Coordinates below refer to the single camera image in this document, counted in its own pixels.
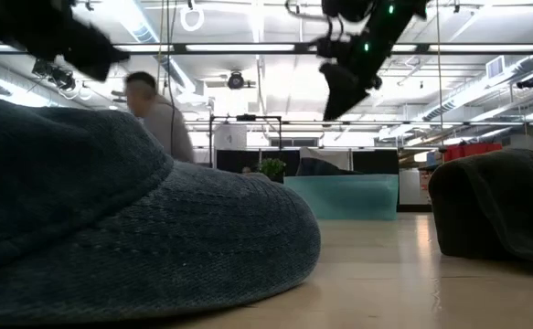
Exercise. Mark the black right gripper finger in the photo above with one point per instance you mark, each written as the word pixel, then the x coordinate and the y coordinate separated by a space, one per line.
pixel 344 102
pixel 334 73

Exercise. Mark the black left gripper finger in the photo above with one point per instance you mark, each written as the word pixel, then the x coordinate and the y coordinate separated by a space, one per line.
pixel 119 56
pixel 98 72

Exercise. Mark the blue denim bucket hat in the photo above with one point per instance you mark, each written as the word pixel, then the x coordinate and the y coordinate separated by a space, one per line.
pixel 110 219

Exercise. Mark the dark green bucket hat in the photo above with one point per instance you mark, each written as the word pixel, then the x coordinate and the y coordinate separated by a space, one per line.
pixel 499 205

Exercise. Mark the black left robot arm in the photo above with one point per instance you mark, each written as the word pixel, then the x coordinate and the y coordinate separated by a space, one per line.
pixel 14 27

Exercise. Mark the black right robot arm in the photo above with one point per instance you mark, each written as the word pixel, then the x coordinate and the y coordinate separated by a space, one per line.
pixel 398 18

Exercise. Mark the person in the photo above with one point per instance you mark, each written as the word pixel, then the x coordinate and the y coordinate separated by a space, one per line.
pixel 161 123

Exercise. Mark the teal translucent plastic bin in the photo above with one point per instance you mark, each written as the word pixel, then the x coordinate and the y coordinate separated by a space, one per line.
pixel 344 196

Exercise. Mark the green potted plant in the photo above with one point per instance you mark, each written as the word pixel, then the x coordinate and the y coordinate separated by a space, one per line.
pixel 273 168

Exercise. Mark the round black ceiling spotlight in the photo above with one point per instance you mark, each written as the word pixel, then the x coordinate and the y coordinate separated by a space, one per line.
pixel 236 80

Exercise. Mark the white ceiling air vent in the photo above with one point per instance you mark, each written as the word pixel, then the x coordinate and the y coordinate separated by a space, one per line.
pixel 495 67

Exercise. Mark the red storage bins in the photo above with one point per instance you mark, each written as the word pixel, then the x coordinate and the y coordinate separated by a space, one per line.
pixel 472 150

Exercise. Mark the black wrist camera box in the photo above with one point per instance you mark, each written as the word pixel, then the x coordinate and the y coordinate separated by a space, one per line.
pixel 332 47

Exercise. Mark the black ceiling camera mount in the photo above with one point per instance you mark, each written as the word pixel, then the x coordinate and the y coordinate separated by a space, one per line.
pixel 56 75

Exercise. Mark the black overhead frame beam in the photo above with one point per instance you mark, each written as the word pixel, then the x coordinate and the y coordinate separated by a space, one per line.
pixel 248 47

